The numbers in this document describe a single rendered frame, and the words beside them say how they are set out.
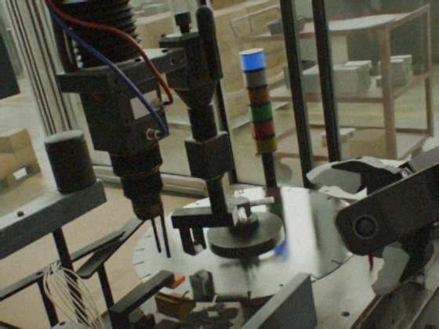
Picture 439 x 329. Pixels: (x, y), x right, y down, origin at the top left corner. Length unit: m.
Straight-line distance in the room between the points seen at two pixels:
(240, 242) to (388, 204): 0.30
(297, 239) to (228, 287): 0.14
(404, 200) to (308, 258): 0.24
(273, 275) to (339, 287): 0.17
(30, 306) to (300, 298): 0.72
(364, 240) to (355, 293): 0.34
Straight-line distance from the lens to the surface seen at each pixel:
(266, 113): 1.06
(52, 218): 0.84
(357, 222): 0.53
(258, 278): 0.72
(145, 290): 0.69
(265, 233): 0.80
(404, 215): 0.54
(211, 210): 0.73
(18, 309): 1.23
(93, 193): 0.88
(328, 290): 0.87
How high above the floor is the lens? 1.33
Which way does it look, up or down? 20 degrees down
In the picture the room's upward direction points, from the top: 11 degrees counter-clockwise
